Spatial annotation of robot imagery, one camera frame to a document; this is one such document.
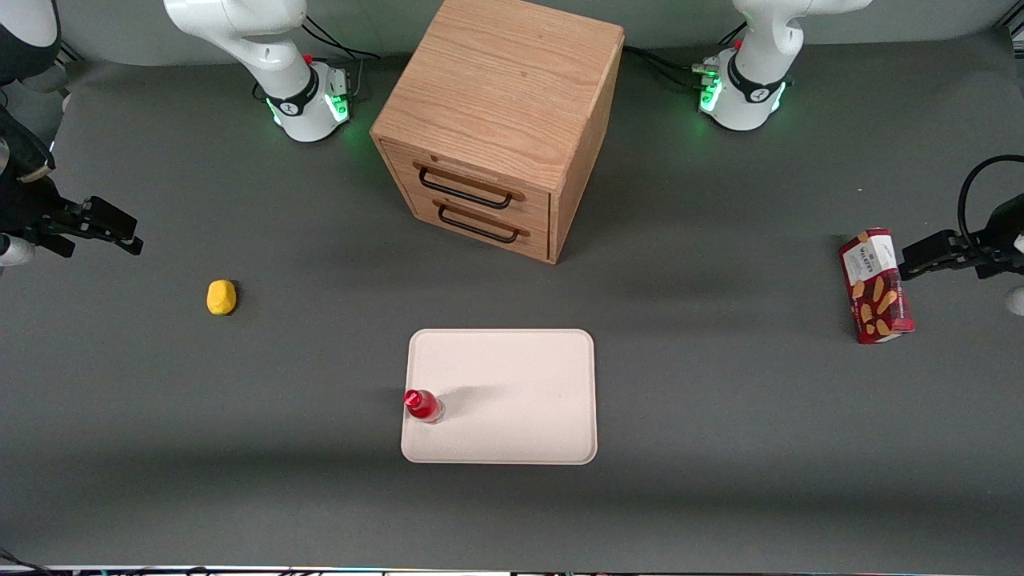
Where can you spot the wooden drawer cabinet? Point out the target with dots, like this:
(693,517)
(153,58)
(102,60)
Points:
(496,80)

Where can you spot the grey table mat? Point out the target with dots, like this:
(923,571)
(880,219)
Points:
(680,480)

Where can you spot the red coke bottle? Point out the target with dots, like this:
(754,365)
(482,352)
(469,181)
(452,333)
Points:
(424,406)

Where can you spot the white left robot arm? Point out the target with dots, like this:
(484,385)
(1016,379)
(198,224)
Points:
(760,48)

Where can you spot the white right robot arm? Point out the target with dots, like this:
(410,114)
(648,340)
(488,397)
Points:
(264,40)

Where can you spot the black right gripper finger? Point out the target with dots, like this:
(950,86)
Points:
(53,243)
(108,220)

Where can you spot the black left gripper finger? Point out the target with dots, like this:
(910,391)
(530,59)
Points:
(994,269)
(936,252)

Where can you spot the red shortbread cookie box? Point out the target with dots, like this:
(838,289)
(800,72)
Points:
(876,296)

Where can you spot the beige plastic tray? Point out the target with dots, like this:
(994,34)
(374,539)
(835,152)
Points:
(512,376)

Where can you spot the aluminium frame rail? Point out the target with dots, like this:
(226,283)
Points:
(70,53)
(1012,30)

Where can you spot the wooden drawer front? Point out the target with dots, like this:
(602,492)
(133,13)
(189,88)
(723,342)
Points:
(540,240)
(538,206)

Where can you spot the yellow lemon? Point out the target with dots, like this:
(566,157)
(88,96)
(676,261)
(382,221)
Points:
(222,298)

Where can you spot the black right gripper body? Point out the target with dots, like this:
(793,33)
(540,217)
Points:
(30,214)

